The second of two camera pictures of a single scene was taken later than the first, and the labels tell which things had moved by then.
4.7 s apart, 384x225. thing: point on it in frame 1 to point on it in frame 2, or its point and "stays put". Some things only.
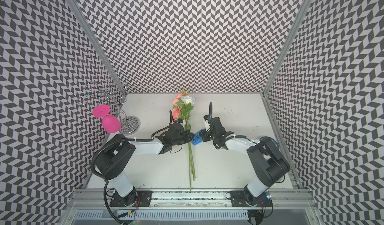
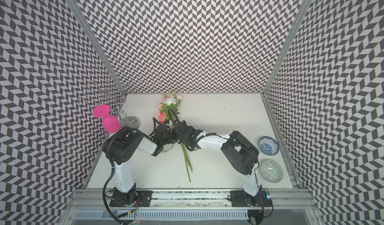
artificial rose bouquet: (181, 104) to (170, 101)
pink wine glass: (110, 123) stays put
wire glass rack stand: (110, 92) stays put
